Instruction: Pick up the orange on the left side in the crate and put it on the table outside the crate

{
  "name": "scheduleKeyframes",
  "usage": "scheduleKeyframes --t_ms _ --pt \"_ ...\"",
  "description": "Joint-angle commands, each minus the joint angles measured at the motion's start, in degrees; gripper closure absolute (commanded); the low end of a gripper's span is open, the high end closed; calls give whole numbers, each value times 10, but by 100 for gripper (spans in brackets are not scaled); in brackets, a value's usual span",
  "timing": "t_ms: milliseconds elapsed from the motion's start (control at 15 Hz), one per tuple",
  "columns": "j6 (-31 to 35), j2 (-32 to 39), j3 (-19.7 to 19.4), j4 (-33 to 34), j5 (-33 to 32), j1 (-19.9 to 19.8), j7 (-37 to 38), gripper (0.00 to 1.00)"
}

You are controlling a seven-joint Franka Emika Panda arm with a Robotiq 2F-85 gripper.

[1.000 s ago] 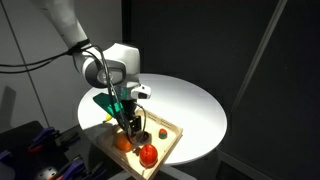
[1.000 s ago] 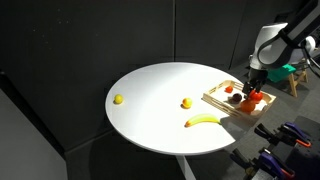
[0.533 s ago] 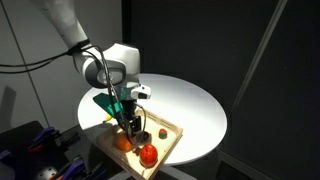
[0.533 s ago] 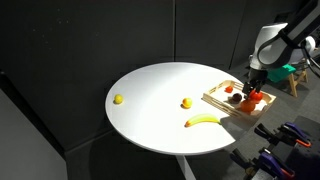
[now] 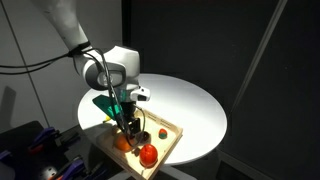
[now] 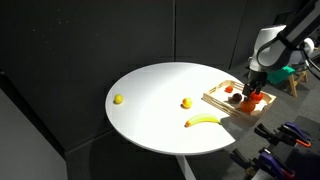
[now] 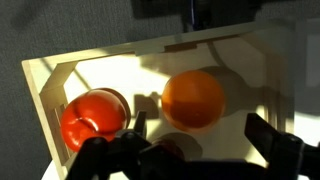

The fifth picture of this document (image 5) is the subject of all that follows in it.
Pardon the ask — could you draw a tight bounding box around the purple black clamp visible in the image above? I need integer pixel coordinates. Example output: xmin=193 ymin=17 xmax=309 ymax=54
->
xmin=49 ymin=156 xmax=87 ymax=180
xmin=27 ymin=126 xmax=82 ymax=155

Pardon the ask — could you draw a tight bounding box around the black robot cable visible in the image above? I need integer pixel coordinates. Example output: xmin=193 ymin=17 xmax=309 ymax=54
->
xmin=0 ymin=41 xmax=148 ymax=141

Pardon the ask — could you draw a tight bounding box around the orange fruit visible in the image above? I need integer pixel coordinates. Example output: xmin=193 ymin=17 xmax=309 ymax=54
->
xmin=113 ymin=133 xmax=135 ymax=153

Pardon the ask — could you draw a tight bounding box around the dark purple plum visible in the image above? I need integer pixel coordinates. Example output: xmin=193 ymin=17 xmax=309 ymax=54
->
xmin=139 ymin=131 xmax=151 ymax=144

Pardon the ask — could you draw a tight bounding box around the red toy strawberry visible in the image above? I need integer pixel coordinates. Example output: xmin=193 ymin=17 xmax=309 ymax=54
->
xmin=158 ymin=128 xmax=169 ymax=140

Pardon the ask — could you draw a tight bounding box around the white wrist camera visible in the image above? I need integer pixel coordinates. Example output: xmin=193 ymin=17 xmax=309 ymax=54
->
xmin=129 ymin=86 xmax=151 ymax=102

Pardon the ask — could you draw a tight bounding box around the red tomato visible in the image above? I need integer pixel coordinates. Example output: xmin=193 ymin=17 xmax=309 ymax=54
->
xmin=139 ymin=143 xmax=159 ymax=169

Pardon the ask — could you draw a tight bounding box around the perforated metal board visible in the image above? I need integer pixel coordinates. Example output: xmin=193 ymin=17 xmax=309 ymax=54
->
xmin=36 ymin=164 xmax=58 ymax=180

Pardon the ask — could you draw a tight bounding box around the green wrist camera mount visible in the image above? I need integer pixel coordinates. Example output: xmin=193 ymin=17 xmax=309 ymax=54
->
xmin=92 ymin=94 xmax=127 ymax=121

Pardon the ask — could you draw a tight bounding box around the wooden crate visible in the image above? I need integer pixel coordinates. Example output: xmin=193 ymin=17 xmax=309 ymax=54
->
xmin=95 ymin=106 xmax=184 ymax=180

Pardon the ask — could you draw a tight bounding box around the grey diagonal pole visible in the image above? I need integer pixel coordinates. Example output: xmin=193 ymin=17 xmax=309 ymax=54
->
xmin=229 ymin=0 xmax=289 ymax=116

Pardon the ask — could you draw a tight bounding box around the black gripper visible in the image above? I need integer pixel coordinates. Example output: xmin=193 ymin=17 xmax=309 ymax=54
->
xmin=119 ymin=101 xmax=142 ymax=141

